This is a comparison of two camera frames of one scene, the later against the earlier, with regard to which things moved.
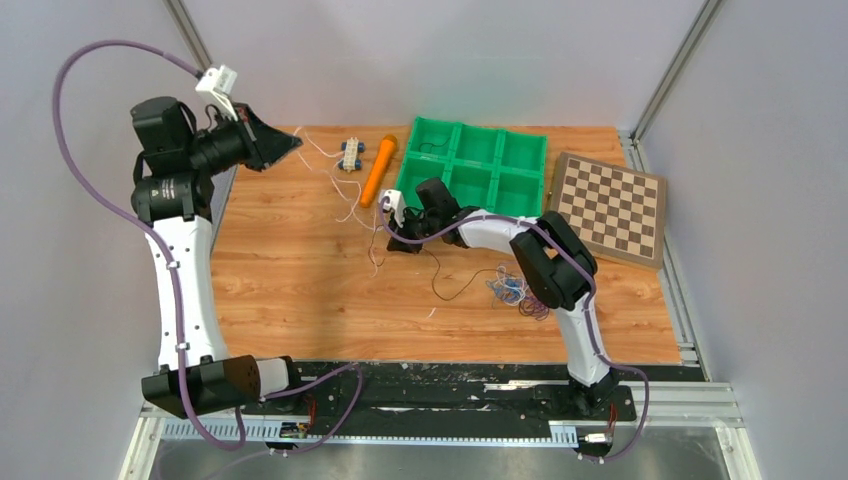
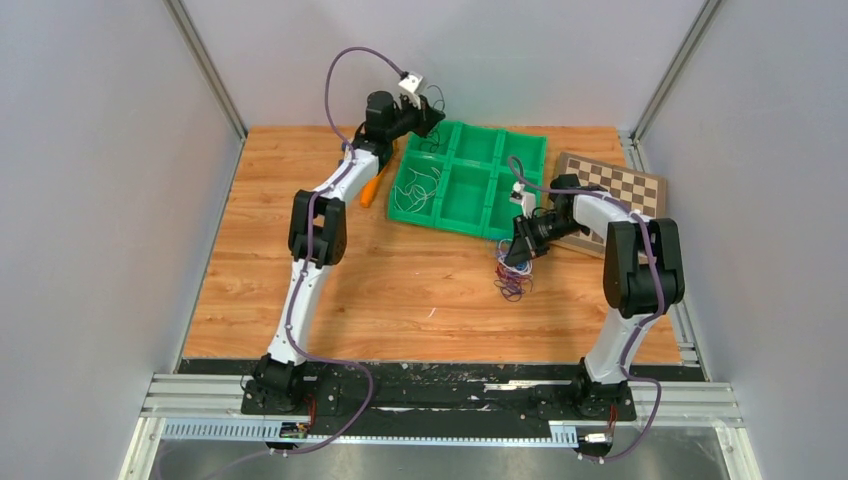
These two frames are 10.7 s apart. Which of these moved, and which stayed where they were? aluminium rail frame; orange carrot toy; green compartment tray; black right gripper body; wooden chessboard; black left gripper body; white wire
Moved: black left gripper body; black right gripper body; white wire
Stayed: aluminium rail frame; orange carrot toy; green compartment tray; wooden chessboard
